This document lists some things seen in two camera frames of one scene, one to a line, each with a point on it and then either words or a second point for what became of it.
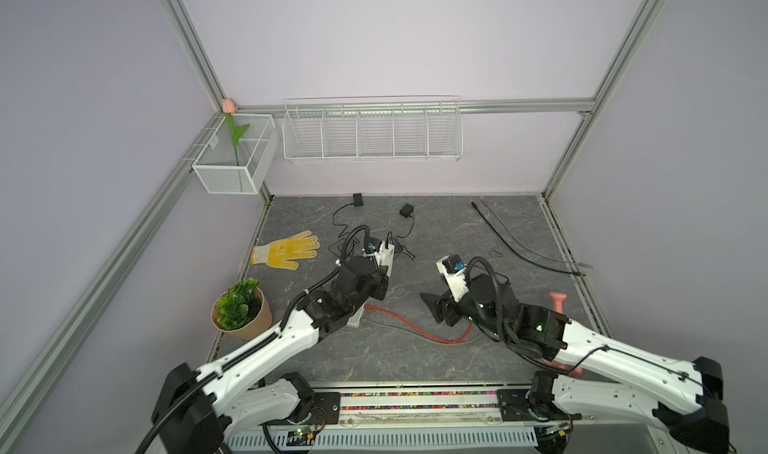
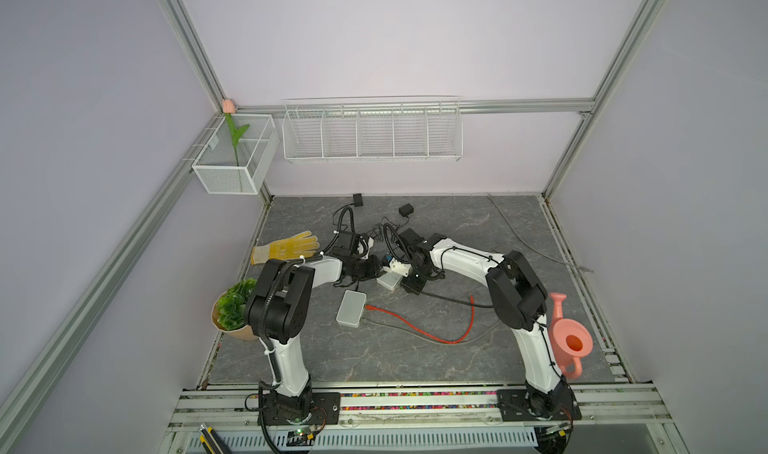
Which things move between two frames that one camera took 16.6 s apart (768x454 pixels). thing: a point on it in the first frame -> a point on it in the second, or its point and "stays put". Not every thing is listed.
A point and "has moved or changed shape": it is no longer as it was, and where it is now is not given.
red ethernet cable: [397, 317] stays put
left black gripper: [380, 284] -> [374, 272]
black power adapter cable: [357, 201] stays put
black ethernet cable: [523, 256] has moved or changed shape
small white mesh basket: [234, 155] stays put
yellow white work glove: [277, 252] stays put
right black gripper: [440, 306] -> [414, 288]
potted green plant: [242, 311] stays put
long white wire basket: [377, 128] stays put
